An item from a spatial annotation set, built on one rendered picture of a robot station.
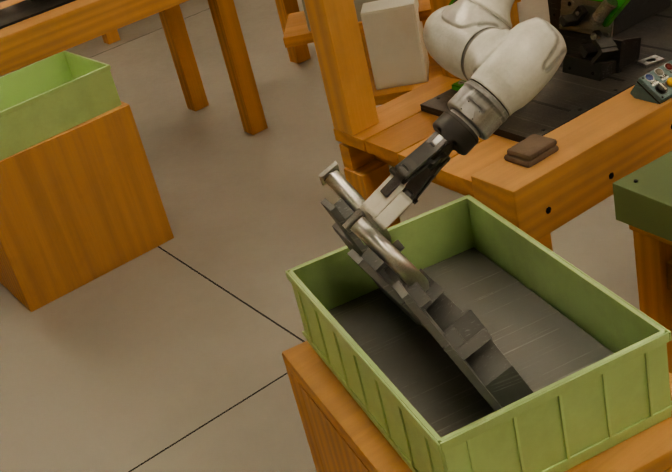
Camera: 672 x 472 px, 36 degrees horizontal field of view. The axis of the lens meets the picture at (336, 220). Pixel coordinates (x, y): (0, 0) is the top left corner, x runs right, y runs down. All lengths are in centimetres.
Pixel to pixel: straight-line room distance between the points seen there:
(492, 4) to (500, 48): 13
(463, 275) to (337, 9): 83
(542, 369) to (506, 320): 16
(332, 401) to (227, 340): 173
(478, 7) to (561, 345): 60
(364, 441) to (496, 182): 73
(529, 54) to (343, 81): 103
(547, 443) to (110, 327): 252
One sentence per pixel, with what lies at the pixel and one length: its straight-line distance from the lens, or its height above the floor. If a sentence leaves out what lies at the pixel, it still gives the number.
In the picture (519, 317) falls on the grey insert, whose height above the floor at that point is 85.
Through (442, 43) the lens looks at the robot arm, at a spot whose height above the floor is 136.
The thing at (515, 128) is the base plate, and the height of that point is 90.
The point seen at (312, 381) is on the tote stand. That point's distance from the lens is 197.
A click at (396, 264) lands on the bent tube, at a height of 110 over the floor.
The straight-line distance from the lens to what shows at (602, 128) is 245.
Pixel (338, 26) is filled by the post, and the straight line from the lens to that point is 259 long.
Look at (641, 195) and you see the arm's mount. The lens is 209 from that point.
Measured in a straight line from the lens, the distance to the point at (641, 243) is 222.
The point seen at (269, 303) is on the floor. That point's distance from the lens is 374.
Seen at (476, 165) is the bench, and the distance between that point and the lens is 241.
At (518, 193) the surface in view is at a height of 89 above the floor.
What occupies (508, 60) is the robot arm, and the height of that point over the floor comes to 135.
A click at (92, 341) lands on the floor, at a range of 388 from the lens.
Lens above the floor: 196
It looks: 28 degrees down
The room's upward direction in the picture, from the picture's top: 14 degrees counter-clockwise
